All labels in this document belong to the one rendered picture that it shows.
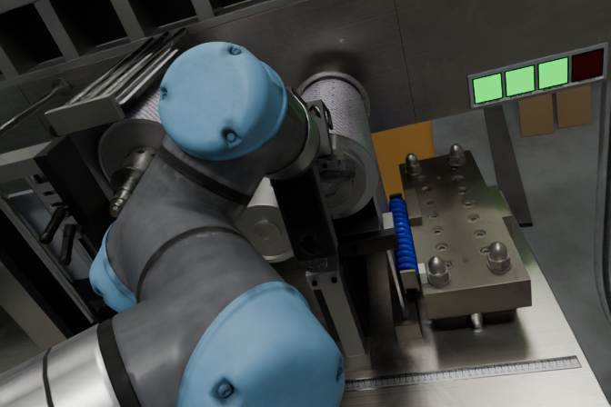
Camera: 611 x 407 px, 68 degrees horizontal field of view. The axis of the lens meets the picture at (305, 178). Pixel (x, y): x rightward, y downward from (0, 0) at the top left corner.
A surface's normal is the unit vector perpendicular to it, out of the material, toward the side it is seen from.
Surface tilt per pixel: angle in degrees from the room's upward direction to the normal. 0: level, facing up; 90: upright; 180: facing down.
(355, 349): 90
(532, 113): 77
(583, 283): 0
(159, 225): 7
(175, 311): 12
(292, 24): 90
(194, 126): 50
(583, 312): 0
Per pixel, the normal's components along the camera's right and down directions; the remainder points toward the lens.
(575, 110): -0.29, 0.36
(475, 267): -0.28, -0.82
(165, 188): -0.25, -0.13
